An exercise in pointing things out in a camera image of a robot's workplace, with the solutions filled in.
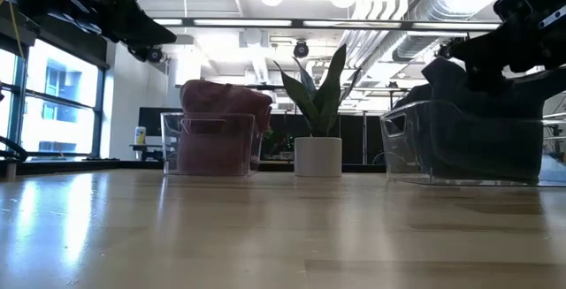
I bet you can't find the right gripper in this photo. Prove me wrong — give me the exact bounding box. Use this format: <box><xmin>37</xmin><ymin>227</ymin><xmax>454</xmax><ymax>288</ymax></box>
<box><xmin>448</xmin><ymin>0</ymin><xmax>566</xmax><ymax>94</ymax></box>

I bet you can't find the large office window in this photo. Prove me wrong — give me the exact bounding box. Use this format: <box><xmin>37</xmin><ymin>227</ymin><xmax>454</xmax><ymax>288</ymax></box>
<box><xmin>0</xmin><ymin>39</ymin><xmax>108</xmax><ymax>161</ymax></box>

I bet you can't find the long linear ceiling light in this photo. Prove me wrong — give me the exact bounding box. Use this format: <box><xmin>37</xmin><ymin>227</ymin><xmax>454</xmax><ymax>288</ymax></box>
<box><xmin>152</xmin><ymin>17</ymin><xmax>501</xmax><ymax>33</ymax></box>

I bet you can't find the small dark side table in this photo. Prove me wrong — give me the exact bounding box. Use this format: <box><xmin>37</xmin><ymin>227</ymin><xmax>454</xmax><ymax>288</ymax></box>
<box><xmin>127</xmin><ymin>143</ymin><xmax>165</xmax><ymax>162</ymax></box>

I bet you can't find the clear plastic bin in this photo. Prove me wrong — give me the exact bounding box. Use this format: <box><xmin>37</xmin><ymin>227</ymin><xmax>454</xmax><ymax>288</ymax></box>
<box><xmin>379</xmin><ymin>100</ymin><xmax>566</xmax><ymax>187</ymax></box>
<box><xmin>161</xmin><ymin>111</ymin><xmax>263</xmax><ymax>178</ymax></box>

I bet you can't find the black room partition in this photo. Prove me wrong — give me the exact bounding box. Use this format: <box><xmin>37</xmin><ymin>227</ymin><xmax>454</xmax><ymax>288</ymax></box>
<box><xmin>258</xmin><ymin>111</ymin><xmax>386</xmax><ymax>166</ymax></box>

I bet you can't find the snake plant in white pot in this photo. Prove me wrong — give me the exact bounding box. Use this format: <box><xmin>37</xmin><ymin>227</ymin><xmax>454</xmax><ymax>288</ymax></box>
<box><xmin>272</xmin><ymin>43</ymin><xmax>363</xmax><ymax>179</ymax></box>

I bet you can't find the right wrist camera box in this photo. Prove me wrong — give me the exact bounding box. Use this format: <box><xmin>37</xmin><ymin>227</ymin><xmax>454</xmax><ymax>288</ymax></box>
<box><xmin>493</xmin><ymin>0</ymin><xmax>532</xmax><ymax>21</ymax></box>

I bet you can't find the silver ventilation duct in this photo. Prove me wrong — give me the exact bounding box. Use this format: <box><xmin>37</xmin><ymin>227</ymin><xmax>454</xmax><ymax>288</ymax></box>
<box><xmin>391</xmin><ymin>0</ymin><xmax>501</xmax><ymax>63</ymax></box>

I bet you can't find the black wall monitor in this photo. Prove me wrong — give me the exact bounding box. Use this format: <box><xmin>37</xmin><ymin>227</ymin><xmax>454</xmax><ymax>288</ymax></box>
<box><xmin>138</xmin><ymin>106</ymin><xmax>185</xmax><ymax>138</ymax></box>

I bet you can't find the yellow hanging cord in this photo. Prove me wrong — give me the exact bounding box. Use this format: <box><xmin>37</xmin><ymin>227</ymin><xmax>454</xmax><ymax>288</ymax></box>
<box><xmin>8</xmin><ymin>1</ymin><xmax>24</xmax><ymax>60</ymax></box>

